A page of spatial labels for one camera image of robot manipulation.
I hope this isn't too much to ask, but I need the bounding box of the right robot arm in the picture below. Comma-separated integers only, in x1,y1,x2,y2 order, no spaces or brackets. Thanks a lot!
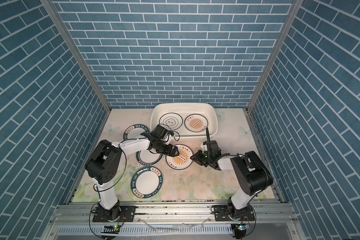
190,141,274,221

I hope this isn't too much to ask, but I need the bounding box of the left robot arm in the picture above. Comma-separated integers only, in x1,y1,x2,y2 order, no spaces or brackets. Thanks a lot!
85,137,180,222

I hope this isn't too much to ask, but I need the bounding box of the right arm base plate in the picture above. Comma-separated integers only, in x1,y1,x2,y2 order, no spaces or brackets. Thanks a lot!
211,204,256,222

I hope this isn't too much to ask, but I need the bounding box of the small green rim plate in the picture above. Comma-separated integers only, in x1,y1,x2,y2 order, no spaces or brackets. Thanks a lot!
123,124,149,140

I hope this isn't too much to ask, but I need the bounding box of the green red rim plate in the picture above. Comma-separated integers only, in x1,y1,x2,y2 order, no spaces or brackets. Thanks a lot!
136,150,163,166

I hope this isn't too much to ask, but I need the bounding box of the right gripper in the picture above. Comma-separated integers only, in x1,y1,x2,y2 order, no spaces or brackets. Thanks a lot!
189,150,213,167

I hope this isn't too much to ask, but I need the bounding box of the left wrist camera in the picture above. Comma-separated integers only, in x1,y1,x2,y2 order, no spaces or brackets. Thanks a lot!
151,125,174,143

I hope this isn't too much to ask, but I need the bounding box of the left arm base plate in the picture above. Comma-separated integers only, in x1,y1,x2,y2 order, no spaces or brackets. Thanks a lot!
91,205,136,223

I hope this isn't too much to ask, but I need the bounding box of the orange sunburst plate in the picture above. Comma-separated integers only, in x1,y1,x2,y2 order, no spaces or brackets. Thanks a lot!
166,145,193,170
185,114,209,133

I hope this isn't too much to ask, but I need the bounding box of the aluminium rail frame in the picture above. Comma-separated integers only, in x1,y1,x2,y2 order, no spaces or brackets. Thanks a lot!
42,201,305,240

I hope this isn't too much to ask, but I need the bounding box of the white plate thin green ring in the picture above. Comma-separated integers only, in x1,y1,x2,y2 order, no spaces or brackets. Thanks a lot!
158,112,184,132

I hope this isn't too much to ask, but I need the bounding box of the white slotted cable duct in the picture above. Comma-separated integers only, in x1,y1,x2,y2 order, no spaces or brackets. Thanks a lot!
57,224,233,237

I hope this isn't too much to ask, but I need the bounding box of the lower left green plate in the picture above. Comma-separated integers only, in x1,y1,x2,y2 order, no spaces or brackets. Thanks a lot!
131,166,163,199

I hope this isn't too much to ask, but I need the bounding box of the white plastic bin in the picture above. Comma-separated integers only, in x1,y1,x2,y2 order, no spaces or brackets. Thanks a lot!
150,103,218,139

